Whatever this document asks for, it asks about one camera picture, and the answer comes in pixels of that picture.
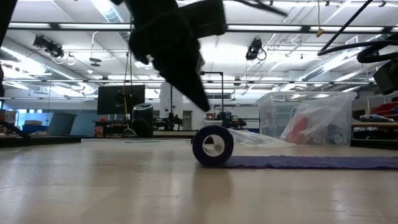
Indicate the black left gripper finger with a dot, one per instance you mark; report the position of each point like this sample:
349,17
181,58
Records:
189,87

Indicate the blue elastic bandage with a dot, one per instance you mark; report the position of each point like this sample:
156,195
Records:
197,146

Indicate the clear plastic zip bag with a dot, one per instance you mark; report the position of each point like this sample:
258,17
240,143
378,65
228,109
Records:
258,140

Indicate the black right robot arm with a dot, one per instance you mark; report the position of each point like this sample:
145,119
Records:
387,77

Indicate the black monitor screen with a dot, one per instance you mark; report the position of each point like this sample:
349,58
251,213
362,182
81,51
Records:
109,99

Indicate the clear plastic storage bin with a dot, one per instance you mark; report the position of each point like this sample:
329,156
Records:
270,118

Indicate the red item in bin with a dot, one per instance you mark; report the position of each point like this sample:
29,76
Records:
297,127

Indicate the crumpled clear plastic bag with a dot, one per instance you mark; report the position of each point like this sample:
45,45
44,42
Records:
326,121

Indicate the yellow hanging tag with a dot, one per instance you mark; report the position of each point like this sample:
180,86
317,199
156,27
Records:
320,31

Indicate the blue box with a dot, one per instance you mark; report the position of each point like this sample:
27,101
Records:
34,128

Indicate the wooden workbench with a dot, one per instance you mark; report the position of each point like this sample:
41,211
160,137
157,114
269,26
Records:
373,124

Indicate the red storage bin rack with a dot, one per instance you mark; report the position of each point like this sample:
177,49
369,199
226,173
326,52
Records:
385,109

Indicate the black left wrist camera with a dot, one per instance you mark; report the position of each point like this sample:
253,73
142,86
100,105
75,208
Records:
205,18

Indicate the black ceiling camera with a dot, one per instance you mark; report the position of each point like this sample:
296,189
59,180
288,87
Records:
254,48
49,46

